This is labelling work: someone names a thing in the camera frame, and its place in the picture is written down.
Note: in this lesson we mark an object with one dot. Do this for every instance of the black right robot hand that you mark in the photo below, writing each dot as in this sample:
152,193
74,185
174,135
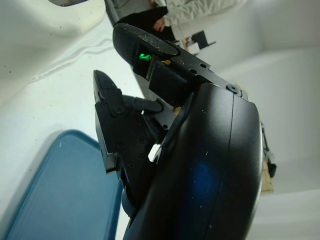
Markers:
200,162

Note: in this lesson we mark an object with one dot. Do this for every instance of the person in dark trousers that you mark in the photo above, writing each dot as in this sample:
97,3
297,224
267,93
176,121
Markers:
195,12

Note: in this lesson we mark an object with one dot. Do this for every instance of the cream white two-slot toaster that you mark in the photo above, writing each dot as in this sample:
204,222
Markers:
32,30

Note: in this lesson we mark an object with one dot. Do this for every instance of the blue plastic tray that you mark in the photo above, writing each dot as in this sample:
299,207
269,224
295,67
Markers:
65,190

